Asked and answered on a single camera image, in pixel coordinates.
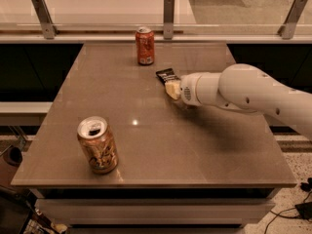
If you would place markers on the right metal railing bracket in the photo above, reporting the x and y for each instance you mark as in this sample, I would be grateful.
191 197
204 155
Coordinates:
287 29

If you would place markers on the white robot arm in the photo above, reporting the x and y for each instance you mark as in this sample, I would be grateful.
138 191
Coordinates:
243 88

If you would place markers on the middle metal railing bracket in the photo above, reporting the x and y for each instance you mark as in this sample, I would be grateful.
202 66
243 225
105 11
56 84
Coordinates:
168 19

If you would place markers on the orange soda can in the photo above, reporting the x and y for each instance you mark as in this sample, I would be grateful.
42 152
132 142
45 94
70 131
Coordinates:
145 45

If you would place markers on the left metal railing bracket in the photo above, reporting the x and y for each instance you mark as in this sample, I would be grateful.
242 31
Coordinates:
48 29

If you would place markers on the black rxbar chocolate wrapper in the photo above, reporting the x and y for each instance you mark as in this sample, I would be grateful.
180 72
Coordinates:
166 75

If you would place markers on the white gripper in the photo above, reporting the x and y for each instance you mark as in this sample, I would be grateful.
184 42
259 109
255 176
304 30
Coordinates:
187 90

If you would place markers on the black power adapter with cable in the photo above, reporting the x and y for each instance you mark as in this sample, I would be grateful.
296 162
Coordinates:
304 209

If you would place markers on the metal railing bracket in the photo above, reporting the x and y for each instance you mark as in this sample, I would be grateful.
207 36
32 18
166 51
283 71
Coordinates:
287 29
168 19
48 29

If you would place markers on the dark bin at left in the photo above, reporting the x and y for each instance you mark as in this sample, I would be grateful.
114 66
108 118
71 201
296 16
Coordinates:
11 159

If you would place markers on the gold brown open can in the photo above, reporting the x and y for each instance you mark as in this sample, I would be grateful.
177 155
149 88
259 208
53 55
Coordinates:
98 144

